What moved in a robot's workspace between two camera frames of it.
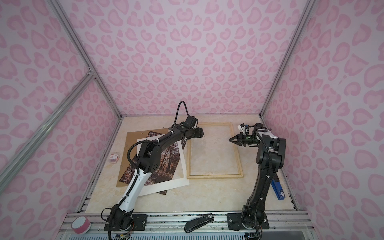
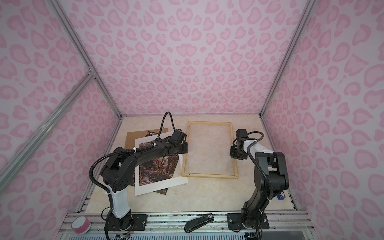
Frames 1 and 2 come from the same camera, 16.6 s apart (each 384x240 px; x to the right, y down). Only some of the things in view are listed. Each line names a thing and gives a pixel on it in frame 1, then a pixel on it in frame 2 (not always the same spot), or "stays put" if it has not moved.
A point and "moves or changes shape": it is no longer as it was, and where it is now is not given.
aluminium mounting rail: [174, 222] stays put
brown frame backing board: [131, 138] stays put
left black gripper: [200, 132] → [186, 147]
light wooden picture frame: [189, 176] moves or changes shape
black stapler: [194, 223] stays put
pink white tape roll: [81, 225] stays put
